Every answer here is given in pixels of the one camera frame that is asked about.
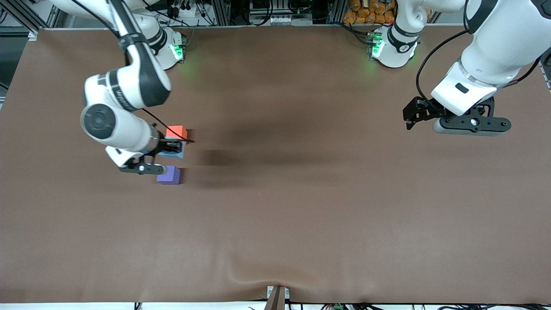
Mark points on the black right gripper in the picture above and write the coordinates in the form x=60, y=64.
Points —
x=166, y=146

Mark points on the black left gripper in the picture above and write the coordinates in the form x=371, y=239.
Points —
x=424, y=109

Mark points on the blue foam block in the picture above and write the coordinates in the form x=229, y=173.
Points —
x=178, y=155

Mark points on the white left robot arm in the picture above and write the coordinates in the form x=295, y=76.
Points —
x=495, y=51

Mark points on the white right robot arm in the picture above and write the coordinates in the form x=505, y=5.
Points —
x=129, y=86

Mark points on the orange foam block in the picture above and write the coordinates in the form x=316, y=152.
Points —
x=181, y=128

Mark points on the purple foam block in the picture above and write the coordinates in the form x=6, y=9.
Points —
x=168, y=175

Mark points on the pile of orange packets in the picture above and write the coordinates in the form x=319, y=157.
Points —
x=366, y=10

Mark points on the brown table mat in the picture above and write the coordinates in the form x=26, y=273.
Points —
x=275, y=215

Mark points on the white power strip with plugs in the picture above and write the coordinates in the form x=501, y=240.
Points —
x=189, y=10

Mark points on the small white socket strip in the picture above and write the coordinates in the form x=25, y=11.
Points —
x=282, y=20

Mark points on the aluminium frame post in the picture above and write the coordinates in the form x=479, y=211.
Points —
x=220, y=10
x=49, y=17
x=338, y=10

